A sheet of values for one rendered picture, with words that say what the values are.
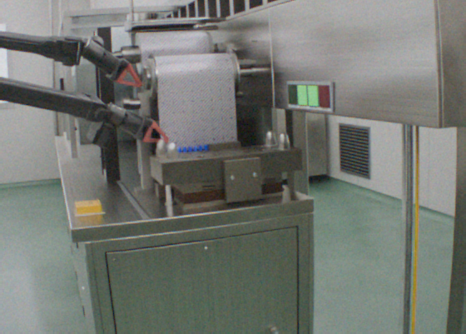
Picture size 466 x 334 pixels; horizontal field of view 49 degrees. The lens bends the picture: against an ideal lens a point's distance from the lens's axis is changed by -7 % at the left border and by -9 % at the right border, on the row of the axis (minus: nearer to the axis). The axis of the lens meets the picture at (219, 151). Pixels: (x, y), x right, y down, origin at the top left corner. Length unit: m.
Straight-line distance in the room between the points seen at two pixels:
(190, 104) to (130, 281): 0.56
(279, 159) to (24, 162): 5.89
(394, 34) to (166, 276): 0.83
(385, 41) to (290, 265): 0.73
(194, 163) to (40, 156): 5.82
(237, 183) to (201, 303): 0.34
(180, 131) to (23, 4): 5.74
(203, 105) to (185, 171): 0.28
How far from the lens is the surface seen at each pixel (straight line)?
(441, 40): 1.01
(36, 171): 7.24
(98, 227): 1.39
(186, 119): 1.65
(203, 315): 1.53
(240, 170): 1.48
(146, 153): 1.71
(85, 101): 1.50
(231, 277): 1.51
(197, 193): 1.49
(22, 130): 7.19
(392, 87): 1.11
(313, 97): 1.39
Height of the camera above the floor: 1.25
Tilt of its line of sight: 8 degrees down
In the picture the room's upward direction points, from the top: 3 degrees counter-clockwise
